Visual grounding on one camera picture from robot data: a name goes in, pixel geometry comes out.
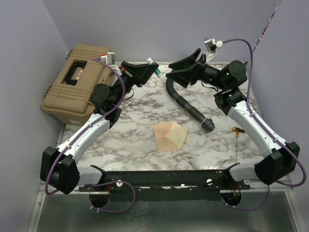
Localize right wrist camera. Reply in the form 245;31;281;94
204;36;223;62

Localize yellow black screwdriver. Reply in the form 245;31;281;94
232;127;245;138

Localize tan paper envelope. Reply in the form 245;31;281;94
153;122;188;152

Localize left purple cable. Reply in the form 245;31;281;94
44;58;136;214

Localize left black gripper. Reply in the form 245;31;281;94
112;61;158;106

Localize aluminium frame rail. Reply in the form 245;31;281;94
36;183;83;195

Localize tan plastic tool case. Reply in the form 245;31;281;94
41;44;115;126

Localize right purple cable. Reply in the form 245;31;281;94
222;38;306;211

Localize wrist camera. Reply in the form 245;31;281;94
204;36;223;62
99;52;115;66

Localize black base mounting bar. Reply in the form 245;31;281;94
79;169;250;202

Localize purple cable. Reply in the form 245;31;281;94
222;38;306;211
44;58;136;214

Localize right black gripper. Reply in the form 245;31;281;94
166;48;226;90

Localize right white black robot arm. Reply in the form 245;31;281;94
166;48;300;189

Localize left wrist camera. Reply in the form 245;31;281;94
99;52;115;66

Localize black corrugated hose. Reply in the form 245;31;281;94
165;79;215;132

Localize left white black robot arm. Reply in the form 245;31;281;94
40;58;159;195

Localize green white glue stick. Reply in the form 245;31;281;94
147;58;163;77

